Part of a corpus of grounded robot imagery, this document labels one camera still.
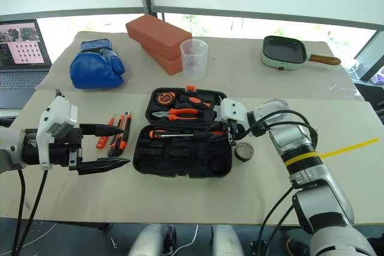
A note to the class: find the dark laptop computer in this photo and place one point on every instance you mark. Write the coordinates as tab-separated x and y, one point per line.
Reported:
21	79

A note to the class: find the orange black utility knife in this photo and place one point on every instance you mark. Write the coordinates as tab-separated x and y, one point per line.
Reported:
128	121
121	119

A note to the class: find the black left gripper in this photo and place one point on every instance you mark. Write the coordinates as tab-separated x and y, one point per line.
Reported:
63	149

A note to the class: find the green electric frying pan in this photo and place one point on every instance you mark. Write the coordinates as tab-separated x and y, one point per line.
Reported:
282	50

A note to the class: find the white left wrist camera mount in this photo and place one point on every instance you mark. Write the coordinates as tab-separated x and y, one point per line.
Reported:
57	112

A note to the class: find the black tape roll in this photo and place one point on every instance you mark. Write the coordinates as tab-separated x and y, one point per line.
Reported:
251	149

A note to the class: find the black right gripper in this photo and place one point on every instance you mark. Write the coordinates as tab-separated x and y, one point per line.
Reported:
232	131

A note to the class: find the clear plastic measuring cup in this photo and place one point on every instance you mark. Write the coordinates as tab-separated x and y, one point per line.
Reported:
193	67

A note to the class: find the black monitor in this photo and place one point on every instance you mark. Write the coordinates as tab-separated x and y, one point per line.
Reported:
372	58

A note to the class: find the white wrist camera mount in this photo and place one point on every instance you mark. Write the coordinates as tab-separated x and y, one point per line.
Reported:
234	110
57	112

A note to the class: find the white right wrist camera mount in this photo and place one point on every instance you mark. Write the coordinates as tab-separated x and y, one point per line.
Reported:
234	110

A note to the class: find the small orange utility knife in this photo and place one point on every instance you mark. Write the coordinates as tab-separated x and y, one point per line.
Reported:
102	142

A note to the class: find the purple bag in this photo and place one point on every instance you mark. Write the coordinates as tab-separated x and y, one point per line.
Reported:
379	79

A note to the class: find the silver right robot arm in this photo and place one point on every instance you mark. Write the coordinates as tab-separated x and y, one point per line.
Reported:
300	139

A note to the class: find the black orange shoe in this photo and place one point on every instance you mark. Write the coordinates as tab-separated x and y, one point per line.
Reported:
297	247

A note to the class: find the orange black small screwdriver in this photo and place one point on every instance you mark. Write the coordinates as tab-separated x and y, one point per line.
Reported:
216	133

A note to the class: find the orange black tape measure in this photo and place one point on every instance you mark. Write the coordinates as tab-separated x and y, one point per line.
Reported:
165	98

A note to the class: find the blue boxing glove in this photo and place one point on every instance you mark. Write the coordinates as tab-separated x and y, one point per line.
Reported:
93	70

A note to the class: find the grey rounded shape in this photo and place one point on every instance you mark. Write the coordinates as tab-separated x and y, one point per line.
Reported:
225	241
147	241

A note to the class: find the red brick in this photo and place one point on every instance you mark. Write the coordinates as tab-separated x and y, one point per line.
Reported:
156	34
171	65

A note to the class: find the black plastic tool case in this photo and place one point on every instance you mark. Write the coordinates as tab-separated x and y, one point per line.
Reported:
180	160

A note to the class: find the black chair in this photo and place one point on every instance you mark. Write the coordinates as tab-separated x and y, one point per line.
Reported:
372	97

